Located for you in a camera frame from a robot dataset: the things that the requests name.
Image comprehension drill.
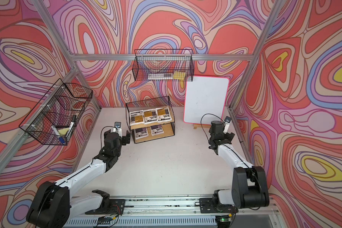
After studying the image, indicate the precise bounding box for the purple coffee bag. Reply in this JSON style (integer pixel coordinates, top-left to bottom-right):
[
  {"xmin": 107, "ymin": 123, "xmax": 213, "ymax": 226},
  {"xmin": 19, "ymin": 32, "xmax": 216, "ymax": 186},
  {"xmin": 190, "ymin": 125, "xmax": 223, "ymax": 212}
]
[
  {"xmin": 135, "ymin": 127, "xmax": 149, "ymax": 140},
  {"xmin": 150, "ymin": 124, "xmax": 164, "ymax": 136}
]

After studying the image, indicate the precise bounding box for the two-tier wooden wire shelf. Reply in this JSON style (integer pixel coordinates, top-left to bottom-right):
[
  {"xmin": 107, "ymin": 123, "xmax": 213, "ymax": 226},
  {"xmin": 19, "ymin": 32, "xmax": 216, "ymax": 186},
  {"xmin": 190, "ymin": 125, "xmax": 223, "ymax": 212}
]
[{"xmin": 125, "ymin": 96, "xmax": 175, "ymax": 143}]

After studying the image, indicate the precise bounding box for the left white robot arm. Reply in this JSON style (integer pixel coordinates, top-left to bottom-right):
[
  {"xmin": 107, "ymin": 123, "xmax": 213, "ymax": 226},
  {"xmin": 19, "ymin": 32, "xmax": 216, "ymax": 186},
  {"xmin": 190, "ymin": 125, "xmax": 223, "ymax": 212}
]
[{"xmin": 26, "ymin": 128, "xmax": 131, "ymax": 228}]

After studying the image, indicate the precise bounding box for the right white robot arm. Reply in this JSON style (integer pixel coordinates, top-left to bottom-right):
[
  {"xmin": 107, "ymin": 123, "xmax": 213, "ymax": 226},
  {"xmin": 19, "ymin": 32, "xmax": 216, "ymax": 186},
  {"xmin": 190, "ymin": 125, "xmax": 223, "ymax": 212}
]
[{"xmin": 200, "ymin": 121, "xmax": 270, "ymax": 213}]

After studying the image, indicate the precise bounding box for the small wooden easel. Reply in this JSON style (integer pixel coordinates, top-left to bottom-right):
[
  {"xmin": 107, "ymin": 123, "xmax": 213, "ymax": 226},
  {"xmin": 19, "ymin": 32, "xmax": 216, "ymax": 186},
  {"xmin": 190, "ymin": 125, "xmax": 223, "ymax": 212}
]
[{"xmin": 193, "ymin": 123, "xmax": 211, "ymax": 129}]

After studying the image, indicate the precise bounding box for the pink-framed whiteboard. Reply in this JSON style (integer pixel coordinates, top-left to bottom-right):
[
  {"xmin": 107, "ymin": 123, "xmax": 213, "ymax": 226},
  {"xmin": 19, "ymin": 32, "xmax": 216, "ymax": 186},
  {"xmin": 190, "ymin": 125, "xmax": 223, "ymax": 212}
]
[{"xmin": 183, "ymin": 76, "xmax": 229, "ymax": 125}]

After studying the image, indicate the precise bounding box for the black marker in left basket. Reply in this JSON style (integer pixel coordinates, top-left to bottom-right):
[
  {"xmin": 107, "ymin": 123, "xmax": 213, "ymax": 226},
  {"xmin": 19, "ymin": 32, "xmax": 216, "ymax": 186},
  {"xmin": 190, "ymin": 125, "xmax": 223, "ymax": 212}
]
[{"xmin": 66, "ymin": 115, "xmax": 77, "ymax": 137}]

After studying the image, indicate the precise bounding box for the yellow sponge in left basket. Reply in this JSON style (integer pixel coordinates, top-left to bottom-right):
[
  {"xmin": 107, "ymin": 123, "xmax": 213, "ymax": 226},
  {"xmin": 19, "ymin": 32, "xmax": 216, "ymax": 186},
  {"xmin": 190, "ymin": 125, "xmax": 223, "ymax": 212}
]
[{"xmin": 58, "ymin": 128, "xmax": 69, "ymax": 137}]

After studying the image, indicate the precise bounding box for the yellow sponge in basket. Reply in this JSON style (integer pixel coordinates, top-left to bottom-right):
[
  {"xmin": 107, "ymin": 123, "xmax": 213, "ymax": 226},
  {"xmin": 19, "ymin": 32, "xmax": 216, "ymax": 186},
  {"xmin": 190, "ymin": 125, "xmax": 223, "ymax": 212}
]
[
  {"xmin": 173, "ymin": 71, "xmax": 186, "ymax": 81},
  {"xmin": 58, "ymin": 128, "xmax": 69, "ymax": 137}
]

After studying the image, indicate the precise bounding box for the blue-capped marker in basket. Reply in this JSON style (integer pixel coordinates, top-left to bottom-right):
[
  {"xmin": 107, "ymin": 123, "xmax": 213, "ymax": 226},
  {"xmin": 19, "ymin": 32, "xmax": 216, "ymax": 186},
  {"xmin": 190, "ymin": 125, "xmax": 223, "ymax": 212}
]
[{"xmin": 51, "ymin": 125, "xmax": 66, "ymax": 144}]

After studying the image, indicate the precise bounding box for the yellow sponge in back basket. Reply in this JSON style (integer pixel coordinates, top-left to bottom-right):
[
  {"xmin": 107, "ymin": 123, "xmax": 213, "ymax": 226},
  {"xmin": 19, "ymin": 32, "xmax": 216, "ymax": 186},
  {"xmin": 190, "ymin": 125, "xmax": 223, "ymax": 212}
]
[{"xmin": 173, "ymin": 71, "xmax": 186, "ymax": 81}]

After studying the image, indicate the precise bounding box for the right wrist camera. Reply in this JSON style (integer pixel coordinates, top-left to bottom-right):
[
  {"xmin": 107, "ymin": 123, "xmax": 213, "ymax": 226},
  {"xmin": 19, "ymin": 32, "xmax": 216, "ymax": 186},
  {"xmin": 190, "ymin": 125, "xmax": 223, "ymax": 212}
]
[{"xmin": 223, "ymin": 116, "xmax": 231, "ymax": 134}]

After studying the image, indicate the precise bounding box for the left wall wire basket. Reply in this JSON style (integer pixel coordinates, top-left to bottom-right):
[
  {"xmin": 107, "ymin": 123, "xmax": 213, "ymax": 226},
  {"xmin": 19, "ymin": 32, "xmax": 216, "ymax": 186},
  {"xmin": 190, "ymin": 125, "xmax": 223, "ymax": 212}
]
[{"xmin": 19, "ymin": 79, "xmax": 93, "ymax": 146}]

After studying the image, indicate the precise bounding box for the wall wire basket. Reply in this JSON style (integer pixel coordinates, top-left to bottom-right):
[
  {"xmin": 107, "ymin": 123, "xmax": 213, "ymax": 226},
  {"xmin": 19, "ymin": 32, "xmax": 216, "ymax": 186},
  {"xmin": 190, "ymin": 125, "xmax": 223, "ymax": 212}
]
[
  {"xmin": 19, "ymin": 79, "xmax": 93, "ymax": 146},
  {"xmin": 132, "ymin": 48, "xmax": 194, "ymax": 81}
]

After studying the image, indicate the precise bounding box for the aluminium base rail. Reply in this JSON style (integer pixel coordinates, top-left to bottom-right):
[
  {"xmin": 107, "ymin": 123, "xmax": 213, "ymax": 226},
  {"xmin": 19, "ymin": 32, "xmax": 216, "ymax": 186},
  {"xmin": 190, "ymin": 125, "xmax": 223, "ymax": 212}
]
[{"xmin": 50, "ymin": 193, "xmax": 285, "ymax": 228}]

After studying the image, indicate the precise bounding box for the back wall wire basket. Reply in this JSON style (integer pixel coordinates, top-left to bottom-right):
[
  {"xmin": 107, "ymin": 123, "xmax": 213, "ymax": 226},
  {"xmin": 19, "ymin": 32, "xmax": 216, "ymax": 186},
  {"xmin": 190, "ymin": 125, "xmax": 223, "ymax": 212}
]
[{"xmin": 132, "ymin": 48, "xmax": 194, "ymax": 81}]

